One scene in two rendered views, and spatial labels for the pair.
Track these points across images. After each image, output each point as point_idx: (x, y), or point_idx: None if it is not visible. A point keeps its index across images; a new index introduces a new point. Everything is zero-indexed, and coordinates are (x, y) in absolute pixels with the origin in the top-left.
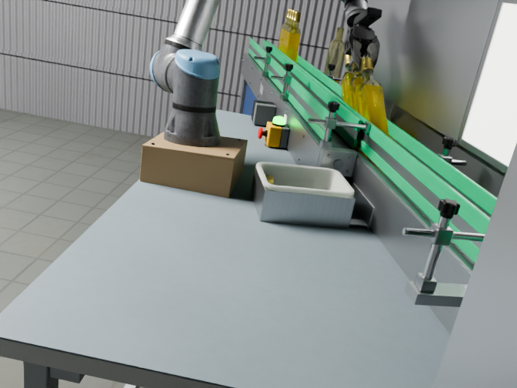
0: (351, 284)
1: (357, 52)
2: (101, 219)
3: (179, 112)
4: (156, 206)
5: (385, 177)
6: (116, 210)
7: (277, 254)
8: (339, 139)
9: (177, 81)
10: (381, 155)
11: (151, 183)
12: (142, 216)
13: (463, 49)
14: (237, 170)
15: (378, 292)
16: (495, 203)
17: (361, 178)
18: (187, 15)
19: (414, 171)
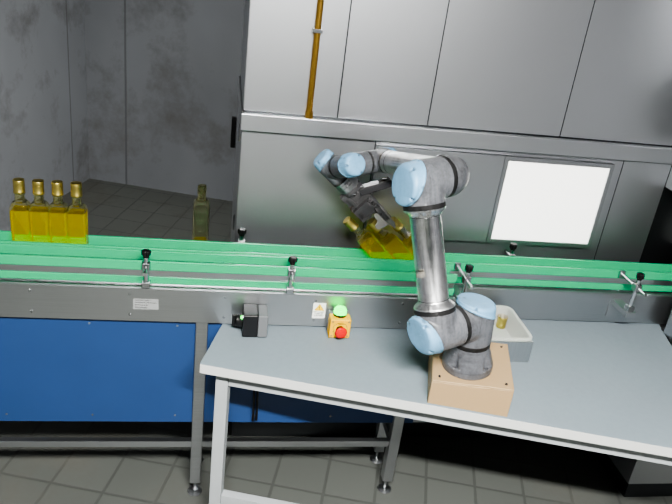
0: (579, 340)
1: (390, 218)
2: (592, 431)
3: (488, 349)
4: (547, 407)
5: (498, 286)
6: (572, 426)
7: (569, 360)
8: None
9: (489, 330)
10: (484, 276)
11: None
12: (570, 413)
13: (475, 189)
14: None
15: (580, 333)
16: (575, 262)
17: None
18: (446, 279)
19: (536, 272)
